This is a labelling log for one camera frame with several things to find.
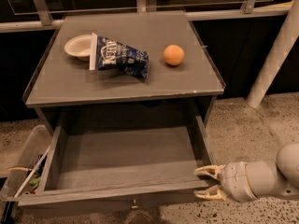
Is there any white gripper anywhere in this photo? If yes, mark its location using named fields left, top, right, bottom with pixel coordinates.
left=193, top=161, right=257, bottom=203

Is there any grey top drawer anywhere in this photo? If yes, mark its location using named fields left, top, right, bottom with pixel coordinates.
left=19, top=117, right=215, bottom=217

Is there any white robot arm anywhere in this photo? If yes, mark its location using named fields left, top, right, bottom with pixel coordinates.
left=193, top=144, right=299, bottom=203

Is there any grey three-drawer cabinet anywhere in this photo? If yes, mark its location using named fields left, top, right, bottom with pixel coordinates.
left=23, top=11, right=224, bottom=130

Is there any orange fruit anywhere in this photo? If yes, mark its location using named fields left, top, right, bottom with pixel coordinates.
left=164, top=45, right=185, bottom=66

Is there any blue chip bag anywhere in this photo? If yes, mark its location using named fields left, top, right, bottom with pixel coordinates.
left=89, top=33, right=150, bottom=79

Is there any clear plastic bin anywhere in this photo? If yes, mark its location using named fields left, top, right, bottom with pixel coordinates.
left=1, top=125, right=51, bottom=202

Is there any white paper bowl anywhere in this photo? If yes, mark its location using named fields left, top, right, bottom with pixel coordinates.
left=64, top=35, right=92, bottom=61

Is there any metal railing with glass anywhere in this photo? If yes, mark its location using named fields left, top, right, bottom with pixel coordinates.
left=0, top=0, right=294, bottom=33

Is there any white diagonal post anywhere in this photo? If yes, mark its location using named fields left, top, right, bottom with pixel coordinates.
left=246, top=0, right=299, bottom=108

